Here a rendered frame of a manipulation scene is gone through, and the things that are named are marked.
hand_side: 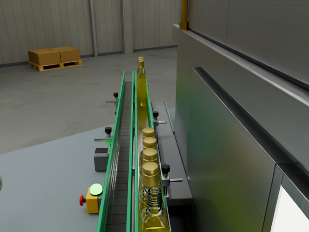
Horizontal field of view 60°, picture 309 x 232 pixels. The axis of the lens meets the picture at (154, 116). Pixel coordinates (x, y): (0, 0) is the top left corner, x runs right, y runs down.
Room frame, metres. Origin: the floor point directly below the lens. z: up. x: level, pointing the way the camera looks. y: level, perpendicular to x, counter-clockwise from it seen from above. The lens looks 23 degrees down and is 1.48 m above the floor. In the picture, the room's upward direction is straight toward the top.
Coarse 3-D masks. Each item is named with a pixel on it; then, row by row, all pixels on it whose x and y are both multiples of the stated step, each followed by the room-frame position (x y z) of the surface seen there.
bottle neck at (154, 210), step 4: (152, 188) 0.43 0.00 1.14; (156, 188) 0.43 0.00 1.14; (148, 192) 0.42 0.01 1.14; (152, 192) 0.43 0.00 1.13; (156, 192) 0.43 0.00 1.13; (160, 192) 0.42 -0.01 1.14; (148, 196) 0.42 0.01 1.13; (152, 196) 0.41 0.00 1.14; (156, 196) 0.41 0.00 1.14; (160, 196) 0.42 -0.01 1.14; (148, 200) 0.42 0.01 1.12; (152, 200) 0.41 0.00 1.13; (156, 200) 0.41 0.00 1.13; (160, 200) 0.41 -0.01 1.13; (148, 204) 0.42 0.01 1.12; (152, 204) 0.41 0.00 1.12; (156, 204) 0.41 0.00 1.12; (160, 204) 0.41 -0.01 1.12; (148, 208) 0.42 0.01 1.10; (152, 208) 0.41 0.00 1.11; (156, 208) 0.41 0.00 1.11; (160, 208) 0.42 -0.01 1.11; (148, 212) 0.42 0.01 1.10; (152, 212) 0.41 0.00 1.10; (156, 212) 0.41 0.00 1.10; (160, 212) 0.42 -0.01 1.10
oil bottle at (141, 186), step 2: (142, 174) 0.55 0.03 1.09; (158, 174) 0.56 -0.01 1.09; (140, 176) 0.55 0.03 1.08; (142, 176) 0.54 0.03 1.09; (158, 176) 0.54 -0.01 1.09; (140, 178) 0.54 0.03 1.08; (142, 178) 0.54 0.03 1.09; (158, 178) 0.54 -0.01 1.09; (160, 178) 0.55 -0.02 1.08; (140, 180) 0.53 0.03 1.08; (160, 180) 0.54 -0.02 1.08; (140, 182) 0.53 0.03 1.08; (160, 182) 0.53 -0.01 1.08; (140, 184) 0.52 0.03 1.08; (142, 184) 0.52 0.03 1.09; (158, 184) 0.52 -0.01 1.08; (160, 184) 0.52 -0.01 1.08; (140, 186) 0.52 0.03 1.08; (142, 186) 0.52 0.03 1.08; (158, 186) 0.52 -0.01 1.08; (160, 186) 0.52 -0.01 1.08; (140, 188) 0.52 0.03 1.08; (142, 188) 0.51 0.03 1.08; (160, 188) 0.52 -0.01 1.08; (140, 190) 0.51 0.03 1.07
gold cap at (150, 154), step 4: (148, 148) 0.55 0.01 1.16; (152, 148) 0.55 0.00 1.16; (144, 152) 0.53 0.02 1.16; (148, 152) 0.53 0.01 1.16; (152, 152) 0.53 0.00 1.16; (156, 152) 0.54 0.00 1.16; (144, 156) 0.53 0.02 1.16; (148, 156) 0.52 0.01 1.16; (152, 156) 0.52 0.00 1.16; (156, 156) 0.53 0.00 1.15; (144, 160) 0.53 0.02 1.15; (148, 160) 0.52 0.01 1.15; (152, 160) 0.52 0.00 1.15; (156, 160) 0.53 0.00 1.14
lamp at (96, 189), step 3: (93, 186) 0.81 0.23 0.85; (96, 186) 0.81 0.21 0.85; (99, 186) 0.81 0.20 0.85; (90, 189) 0.80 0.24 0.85; (93, 189) 0.80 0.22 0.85; (96, 189) 0.80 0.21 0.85; (99, 189) 0.80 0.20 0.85; (102, 189) 0.82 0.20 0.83; (90, 192) 0.80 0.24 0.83; (93, 192) 0.79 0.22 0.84; (96, 192) 0.79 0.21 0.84; (99, 192) 0.80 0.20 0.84; (102, 192) 0.81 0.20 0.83; (93, 195) 0.79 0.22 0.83; (96, 195) 0.79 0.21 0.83
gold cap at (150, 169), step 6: (150, 162) 0.49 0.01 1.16; (144, 168) 0.47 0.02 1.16; (150, 168) 0.47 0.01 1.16; (156, 168) 0.47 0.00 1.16; (144, 174) 0.47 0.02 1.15; (150, 174) 0.46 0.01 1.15; (156, 174) 0.47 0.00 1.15; (144, 180) 0.47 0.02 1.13; (150, 180) 0.46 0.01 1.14; (156, 180) 0.47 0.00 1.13; (150, 186) 0.46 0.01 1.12
